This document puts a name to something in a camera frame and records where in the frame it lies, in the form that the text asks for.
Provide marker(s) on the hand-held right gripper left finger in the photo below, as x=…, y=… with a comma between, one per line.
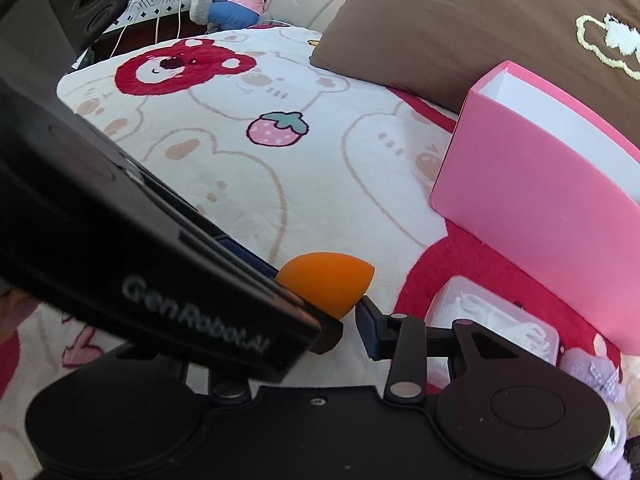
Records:
x=229, y=387

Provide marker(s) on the orange makeup sponge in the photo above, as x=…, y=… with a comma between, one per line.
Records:
x=325, y=280

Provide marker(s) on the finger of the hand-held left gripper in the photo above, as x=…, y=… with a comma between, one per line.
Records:
x=250, y=260
x=327, y=332

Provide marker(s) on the brown pillow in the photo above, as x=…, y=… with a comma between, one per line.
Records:
x=450, y=25

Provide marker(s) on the purple plush toy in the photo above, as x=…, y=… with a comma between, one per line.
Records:
x=590, y=375

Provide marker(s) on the person's left hand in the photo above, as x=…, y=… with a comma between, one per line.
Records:
x=15, y=312

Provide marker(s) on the clear plastic box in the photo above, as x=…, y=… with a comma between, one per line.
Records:
x=500, y=305

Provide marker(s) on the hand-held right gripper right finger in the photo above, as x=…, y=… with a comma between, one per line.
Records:
x=369, y=330

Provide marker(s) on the pink cardboard box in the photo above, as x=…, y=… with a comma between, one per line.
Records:
x=525, y=210

